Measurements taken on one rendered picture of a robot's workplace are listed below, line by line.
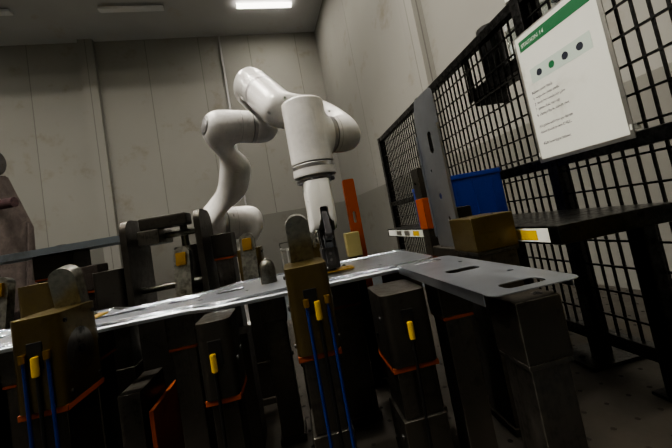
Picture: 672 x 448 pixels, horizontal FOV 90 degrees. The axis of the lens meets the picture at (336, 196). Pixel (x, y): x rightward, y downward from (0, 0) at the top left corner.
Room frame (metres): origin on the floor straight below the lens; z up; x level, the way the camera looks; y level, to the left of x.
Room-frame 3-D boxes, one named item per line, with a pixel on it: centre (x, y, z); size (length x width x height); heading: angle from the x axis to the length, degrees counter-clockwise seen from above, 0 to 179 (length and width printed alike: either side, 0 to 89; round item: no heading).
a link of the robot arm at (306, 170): (0.66, 0.03, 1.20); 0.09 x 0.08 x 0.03; 9
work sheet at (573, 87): (0.69, -0.52, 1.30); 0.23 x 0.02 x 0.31; 9
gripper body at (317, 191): (0.66, 0.03, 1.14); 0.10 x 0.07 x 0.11; 9
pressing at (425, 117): (0.74, -0.22, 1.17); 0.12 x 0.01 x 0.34; 9
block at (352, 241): (0.85, -0.02, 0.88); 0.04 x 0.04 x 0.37; 9
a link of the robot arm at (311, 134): (0.66, 0.03, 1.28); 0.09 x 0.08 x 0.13; 120
